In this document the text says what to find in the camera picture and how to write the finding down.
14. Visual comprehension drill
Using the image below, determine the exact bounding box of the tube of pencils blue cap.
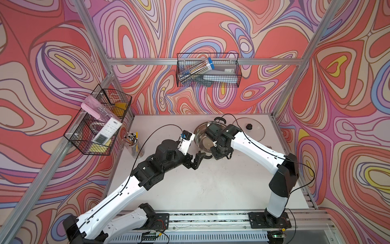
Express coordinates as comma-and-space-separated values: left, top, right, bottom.
178, 58, 214, 84

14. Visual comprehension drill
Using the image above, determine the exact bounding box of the yellow object in basket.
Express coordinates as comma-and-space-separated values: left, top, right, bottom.
113, 102, 128, 118

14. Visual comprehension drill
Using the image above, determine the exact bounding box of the aluminium rail front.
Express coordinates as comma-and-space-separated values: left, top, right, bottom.
85, 209, 336, 232

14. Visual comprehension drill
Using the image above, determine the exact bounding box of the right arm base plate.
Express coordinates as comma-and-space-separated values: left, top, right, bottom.
248, 212, 291, 229

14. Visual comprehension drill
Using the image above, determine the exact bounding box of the clear pen holder cup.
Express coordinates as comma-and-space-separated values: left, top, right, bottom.
123, 132, 144, 159

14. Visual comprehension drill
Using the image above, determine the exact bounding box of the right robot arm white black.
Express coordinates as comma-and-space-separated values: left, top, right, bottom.
205, 124, 299, 221

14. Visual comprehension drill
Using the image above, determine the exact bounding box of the black wire basket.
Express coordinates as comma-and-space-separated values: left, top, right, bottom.
64, 85, 132, 156
176, 52, 242, 87

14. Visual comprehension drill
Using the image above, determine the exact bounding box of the black wire basket back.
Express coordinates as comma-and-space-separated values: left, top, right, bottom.
176, 52, 242, 87

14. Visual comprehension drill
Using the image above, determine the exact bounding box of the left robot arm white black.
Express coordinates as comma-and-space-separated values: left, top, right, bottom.
63, 139, 206, 244

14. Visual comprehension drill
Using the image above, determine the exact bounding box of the stainless steel pot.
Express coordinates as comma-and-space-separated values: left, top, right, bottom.
194, 117, 226, 159

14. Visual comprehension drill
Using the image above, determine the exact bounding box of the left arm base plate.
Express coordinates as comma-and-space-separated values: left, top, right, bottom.
136, 213, 170, 231

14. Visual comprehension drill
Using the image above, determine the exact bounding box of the white grey box in basket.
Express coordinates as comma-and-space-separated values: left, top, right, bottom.
203, 65, 238, 83

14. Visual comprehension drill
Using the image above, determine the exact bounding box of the glass pot lid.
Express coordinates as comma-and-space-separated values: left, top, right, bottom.
233, 117, 266, 142

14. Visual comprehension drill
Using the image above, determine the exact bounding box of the black wire basket left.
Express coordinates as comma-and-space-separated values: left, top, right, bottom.
64, 85, 132, 156

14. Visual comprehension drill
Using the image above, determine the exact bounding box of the pink box in basket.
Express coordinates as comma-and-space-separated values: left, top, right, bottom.
81, 96, 106, 121

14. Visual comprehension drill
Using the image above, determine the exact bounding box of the white calculator device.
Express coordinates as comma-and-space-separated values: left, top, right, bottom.
92, 117, 122, 145

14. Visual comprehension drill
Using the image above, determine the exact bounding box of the yellow sticky notes pad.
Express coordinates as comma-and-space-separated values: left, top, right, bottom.
88, 143, 109, 155

